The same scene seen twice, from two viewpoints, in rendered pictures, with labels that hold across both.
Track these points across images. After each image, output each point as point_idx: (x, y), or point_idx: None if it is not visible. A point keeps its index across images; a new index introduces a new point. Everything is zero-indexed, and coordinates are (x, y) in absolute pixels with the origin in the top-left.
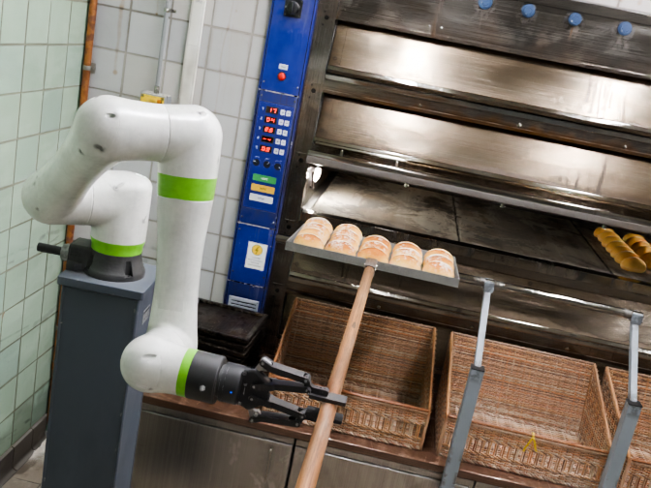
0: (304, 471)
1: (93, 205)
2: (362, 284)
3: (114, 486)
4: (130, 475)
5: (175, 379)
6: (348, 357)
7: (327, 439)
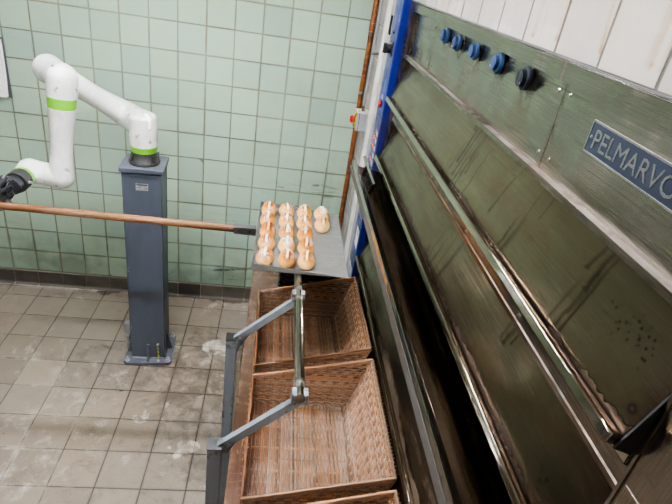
0: None
1: (121, 121)
2: (187, 220)
3: (126, 262)
4: (160, 275)
5: None
6: (49, 209)
7: None
